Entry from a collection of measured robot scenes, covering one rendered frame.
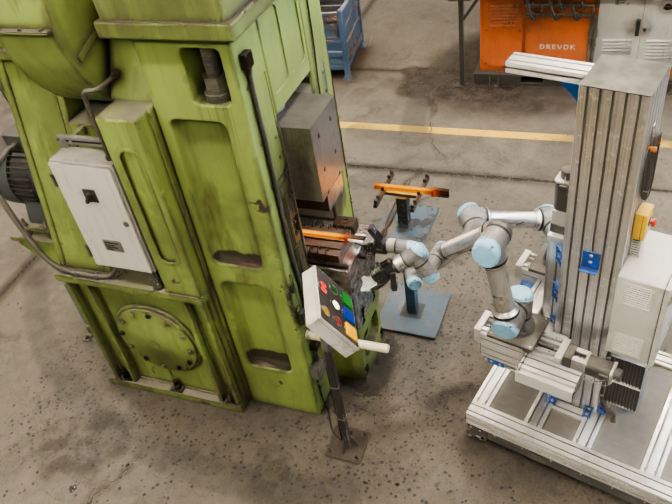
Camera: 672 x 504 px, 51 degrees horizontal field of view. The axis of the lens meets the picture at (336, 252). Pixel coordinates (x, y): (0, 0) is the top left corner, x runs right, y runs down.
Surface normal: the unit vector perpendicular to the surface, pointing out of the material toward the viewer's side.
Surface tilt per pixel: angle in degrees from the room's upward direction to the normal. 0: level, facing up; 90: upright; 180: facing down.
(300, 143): 90
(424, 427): 0
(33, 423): 0
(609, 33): 90
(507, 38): 92
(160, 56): 89
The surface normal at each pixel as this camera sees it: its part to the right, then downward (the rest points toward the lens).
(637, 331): -0.55, 0.60
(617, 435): -0.14, -0.75
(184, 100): -0.33, 0.64
